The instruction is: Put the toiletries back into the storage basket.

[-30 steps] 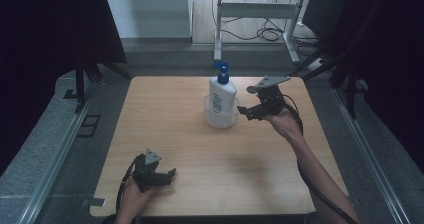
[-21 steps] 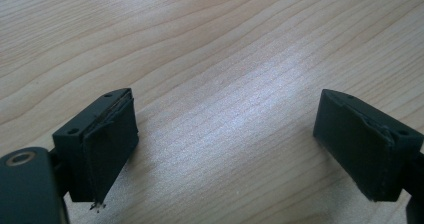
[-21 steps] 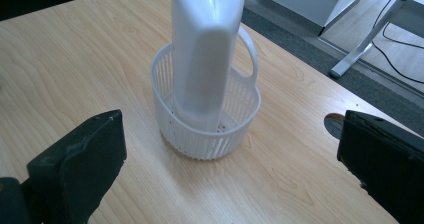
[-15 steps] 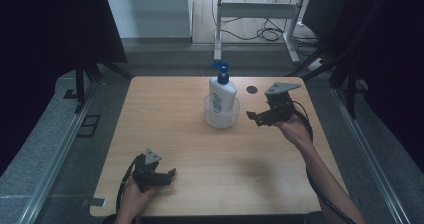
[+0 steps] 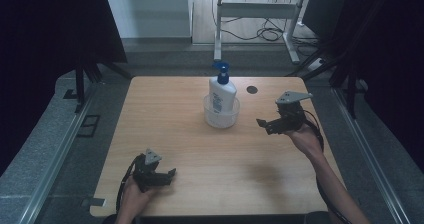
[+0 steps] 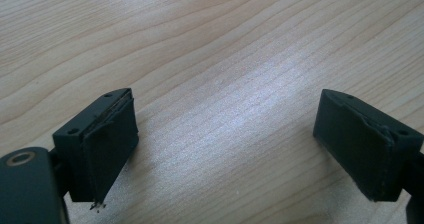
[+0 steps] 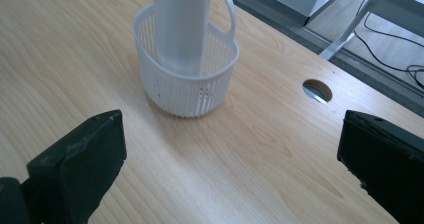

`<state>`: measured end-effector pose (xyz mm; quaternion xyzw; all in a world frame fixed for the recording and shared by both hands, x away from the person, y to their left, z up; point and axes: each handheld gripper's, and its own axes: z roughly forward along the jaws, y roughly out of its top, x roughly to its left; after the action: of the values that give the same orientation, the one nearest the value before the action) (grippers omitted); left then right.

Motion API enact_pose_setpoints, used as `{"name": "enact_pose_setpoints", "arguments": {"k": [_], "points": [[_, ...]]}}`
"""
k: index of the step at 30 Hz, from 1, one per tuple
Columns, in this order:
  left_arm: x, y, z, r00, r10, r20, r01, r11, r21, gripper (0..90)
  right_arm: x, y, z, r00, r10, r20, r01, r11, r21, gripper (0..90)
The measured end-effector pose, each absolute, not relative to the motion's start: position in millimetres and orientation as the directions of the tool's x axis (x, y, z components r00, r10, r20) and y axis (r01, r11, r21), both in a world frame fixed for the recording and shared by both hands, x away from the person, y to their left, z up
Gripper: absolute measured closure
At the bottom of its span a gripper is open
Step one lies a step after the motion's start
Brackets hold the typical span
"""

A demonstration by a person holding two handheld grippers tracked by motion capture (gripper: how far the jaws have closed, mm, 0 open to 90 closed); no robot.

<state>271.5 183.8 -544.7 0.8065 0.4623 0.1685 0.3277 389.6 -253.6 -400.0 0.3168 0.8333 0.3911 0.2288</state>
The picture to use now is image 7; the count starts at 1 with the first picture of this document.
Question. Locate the grey metal beam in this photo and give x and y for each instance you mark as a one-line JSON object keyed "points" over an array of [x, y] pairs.
{"points": [[400, 9]]}

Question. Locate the tall white plastic bottle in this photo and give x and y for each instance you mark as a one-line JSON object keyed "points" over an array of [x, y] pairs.
{"points": [[181, 27]]}

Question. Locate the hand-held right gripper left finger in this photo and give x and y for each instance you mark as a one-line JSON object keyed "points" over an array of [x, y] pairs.
{"points": [[80, 167]]}

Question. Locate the white slotted plastic basket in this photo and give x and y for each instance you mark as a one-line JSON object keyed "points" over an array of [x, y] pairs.
{"points": [[186, 87]]}

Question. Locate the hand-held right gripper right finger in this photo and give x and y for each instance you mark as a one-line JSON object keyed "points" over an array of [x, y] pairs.
{"points": [[386, 164]]}

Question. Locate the white metal stand leg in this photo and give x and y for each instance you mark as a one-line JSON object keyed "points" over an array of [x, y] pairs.
{"points": [[353, 27]]}

